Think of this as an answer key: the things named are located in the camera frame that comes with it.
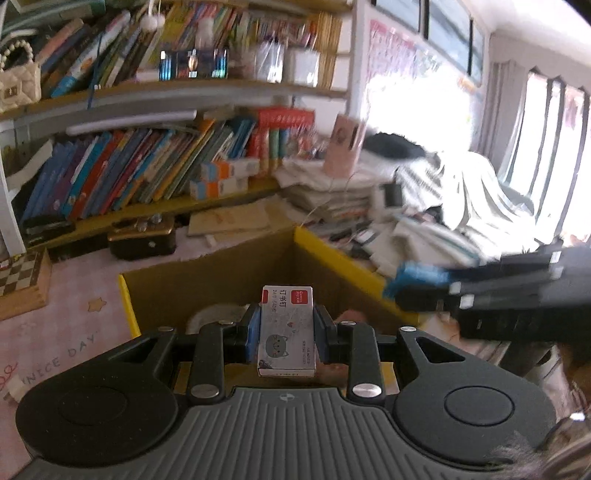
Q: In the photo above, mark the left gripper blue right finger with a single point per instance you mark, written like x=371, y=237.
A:
x=355, y=345

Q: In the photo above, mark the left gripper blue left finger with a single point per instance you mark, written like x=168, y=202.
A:
x=222, y=334

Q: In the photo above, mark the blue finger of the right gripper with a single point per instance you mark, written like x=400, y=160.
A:
x=490, y=287
x=411, y=274

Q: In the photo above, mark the yellow cardboard box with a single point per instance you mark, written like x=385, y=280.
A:
x=161, y=300

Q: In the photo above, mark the pile of papers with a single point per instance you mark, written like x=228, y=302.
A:
x=409, y=210

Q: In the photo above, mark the pink checkered tablecloth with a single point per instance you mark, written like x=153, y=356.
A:
x=83, y=318

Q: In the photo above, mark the dark brown wooden case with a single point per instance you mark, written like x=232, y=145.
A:
x=142, y=237

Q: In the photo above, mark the row of leaning books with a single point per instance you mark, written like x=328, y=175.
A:
x=91, y=175

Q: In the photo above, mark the wooden chess board box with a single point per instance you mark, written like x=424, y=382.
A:
x=25, y=282

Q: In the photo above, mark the white bookshelf unit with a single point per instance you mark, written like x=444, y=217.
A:
x=133, y=104

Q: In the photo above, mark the white quilted handbag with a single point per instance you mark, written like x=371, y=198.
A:
x=21, y=84

